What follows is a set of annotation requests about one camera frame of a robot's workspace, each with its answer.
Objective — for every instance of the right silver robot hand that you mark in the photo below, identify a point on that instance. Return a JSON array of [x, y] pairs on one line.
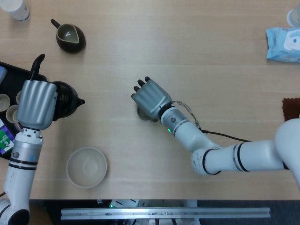
[[152, 98]]

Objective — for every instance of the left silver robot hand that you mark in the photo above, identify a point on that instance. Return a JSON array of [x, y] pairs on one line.
[[37, 105]]

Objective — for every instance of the dark teacup beige inside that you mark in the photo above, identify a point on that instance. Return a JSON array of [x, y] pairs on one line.
[[141, 116]]

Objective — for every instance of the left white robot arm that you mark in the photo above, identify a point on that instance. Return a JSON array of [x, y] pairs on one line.
[[21, 168]]

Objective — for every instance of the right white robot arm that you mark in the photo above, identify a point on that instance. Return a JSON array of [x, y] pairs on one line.
[[234, 157]]

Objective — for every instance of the small beige teacup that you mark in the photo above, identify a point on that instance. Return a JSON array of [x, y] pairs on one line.
[[11, 114], [19, 97], [4, 102]]

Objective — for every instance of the black plastic tray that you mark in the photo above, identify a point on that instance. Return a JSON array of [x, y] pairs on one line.
[[9, 86]]

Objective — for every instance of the purple green carton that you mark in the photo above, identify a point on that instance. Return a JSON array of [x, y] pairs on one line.
[[5, 140]]

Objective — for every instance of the blue white box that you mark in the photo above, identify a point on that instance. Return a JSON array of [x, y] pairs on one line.
[[2, 73]]

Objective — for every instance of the dark pitcher beige inside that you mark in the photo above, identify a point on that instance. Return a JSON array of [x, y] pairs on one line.
[[70, 45]]

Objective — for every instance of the large beige bowl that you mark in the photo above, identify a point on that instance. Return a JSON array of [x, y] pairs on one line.
[[86, 167]]

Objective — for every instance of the white paper cup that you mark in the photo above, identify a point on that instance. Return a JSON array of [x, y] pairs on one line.
[[16, 9]]

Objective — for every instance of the brown round stool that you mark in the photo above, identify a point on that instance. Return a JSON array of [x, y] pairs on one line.
[[41, 215]]

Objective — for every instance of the brown cloth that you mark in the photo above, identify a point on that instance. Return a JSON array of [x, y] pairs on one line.
[[291, 110]]

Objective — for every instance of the blue wet wipes pack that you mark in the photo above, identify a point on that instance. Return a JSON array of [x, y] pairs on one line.
[[283, 44]]

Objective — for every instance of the aluminium rail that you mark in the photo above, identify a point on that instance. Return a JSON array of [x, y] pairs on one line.
[[164, 213]]

